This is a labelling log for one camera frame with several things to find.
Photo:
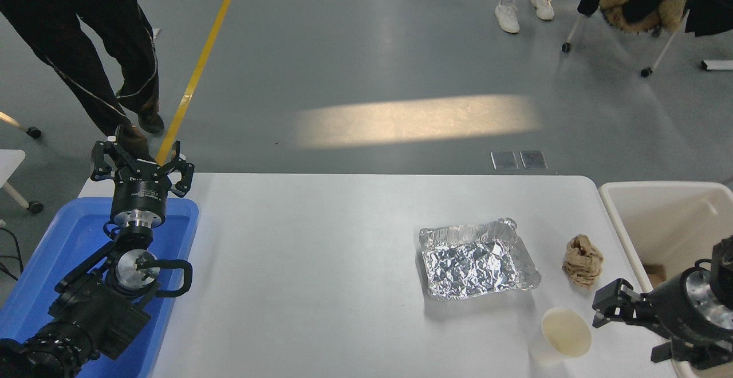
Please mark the white chair frame with casters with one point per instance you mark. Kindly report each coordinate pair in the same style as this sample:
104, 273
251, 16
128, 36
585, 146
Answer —
661, 57

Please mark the crumpled tan paper ball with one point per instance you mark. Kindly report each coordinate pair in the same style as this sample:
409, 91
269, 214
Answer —
583, 263

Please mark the white leg with caster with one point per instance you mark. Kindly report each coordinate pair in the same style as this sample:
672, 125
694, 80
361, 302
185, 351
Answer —
31, 132

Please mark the white seat with caster leg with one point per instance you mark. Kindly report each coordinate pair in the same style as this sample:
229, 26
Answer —
10, 163

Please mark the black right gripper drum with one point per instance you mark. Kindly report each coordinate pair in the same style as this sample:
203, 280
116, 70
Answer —
670, 306

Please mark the white paper cup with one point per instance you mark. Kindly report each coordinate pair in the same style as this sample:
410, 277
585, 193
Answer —
564, 335

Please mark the metal floor plate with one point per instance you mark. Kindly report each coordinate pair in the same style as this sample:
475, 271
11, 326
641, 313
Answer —
534, 158
504, 160

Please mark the crinkled foil tray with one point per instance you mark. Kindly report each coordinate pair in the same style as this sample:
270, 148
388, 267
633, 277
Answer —
475, 260

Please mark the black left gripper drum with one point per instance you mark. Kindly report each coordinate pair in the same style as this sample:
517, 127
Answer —
140, 192

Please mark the large pale bin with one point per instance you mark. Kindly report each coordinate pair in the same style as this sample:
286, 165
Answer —
658, 206

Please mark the blue plastic tray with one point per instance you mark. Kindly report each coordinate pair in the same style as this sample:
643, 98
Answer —
63, 240

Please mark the white bar on floor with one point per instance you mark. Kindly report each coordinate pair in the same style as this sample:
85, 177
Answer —
718, 64

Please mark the person in white shoes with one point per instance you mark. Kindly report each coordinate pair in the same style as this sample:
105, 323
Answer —
507, 14

